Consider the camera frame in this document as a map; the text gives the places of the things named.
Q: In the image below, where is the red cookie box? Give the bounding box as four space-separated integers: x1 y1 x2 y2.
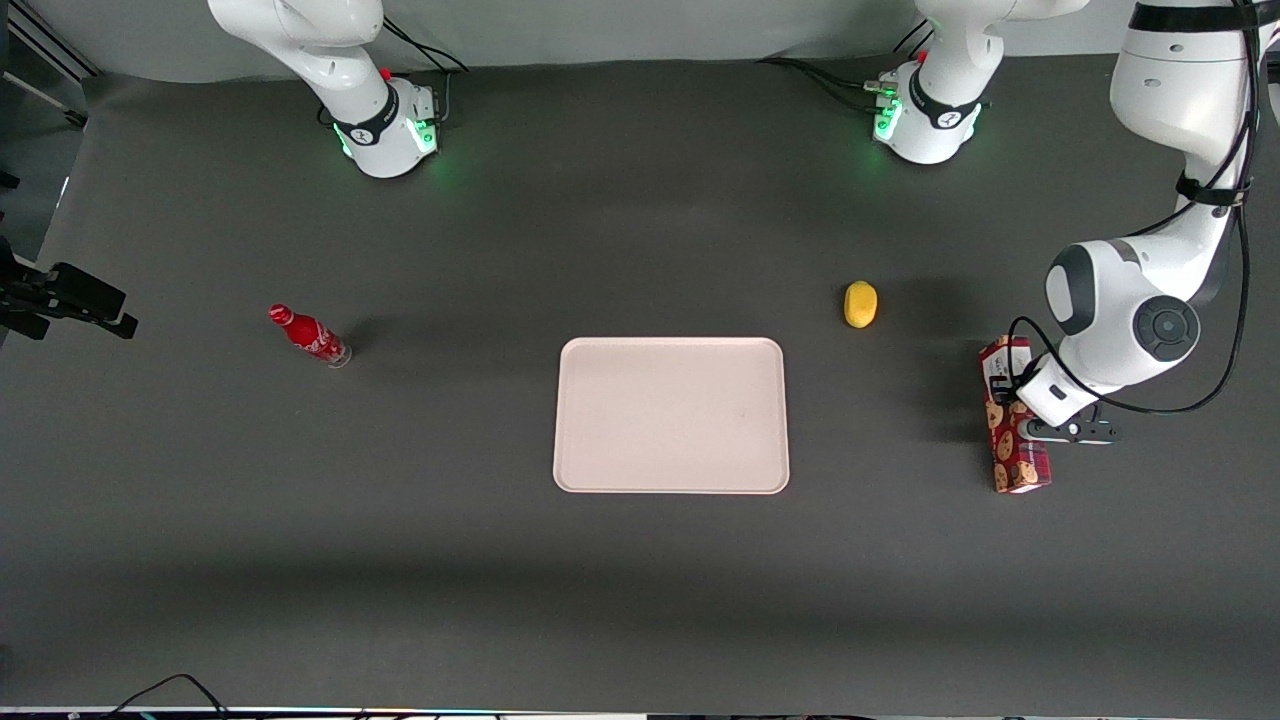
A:
978 335 1053 495

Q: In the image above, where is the aluminium frame rail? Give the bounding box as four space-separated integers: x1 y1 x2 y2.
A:
0 0 101 131

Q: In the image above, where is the black cable at table edge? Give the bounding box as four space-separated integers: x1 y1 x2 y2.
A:
100 673 233 720

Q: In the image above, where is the pale pink plastic tray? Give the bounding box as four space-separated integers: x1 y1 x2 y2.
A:
553 337 791 495

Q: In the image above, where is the black right arm base cable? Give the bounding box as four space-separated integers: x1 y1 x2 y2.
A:
318 15 471 129

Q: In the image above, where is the red cola bottle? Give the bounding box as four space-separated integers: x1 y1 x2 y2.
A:
268 304 353 369

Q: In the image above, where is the black arm base cable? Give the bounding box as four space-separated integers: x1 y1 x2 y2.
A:
757 25 933 111
318 15 471 129

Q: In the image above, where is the black left arm base cable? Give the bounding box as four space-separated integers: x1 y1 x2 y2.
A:
757 25 933 111

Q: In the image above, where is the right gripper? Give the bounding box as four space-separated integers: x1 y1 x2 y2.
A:
0 235 139 342

